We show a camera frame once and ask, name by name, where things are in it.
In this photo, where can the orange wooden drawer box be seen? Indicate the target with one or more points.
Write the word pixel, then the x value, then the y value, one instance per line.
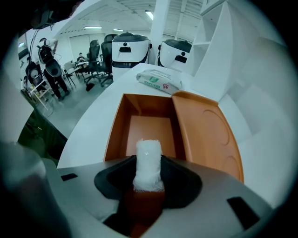
pixel 202 130

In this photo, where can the white desk with drawers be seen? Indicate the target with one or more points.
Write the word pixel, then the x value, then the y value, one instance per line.
pixel 93 130

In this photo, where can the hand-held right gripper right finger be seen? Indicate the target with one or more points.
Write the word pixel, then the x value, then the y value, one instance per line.
pixel 209 193

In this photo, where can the ceiling light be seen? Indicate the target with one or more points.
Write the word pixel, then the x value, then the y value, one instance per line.
pixel 149 15
pixel 92 27
pixel 118 30

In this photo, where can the white and black robot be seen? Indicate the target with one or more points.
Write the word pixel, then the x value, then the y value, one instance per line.
pixel 130 51
pixel 174 54

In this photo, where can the white towel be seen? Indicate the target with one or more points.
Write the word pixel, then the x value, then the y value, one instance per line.
pixel 149 162

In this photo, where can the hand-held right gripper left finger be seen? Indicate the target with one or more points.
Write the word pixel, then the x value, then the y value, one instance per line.
pixel 81 190

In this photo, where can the white tissue pack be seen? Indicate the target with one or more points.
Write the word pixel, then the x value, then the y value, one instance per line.
pixel 158 80

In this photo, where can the white shelving hutch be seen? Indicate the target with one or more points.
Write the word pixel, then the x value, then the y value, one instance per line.
pixel 223 46

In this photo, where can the black office chair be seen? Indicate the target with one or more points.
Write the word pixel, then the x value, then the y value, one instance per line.
pixel 93 60
pixel 108 58

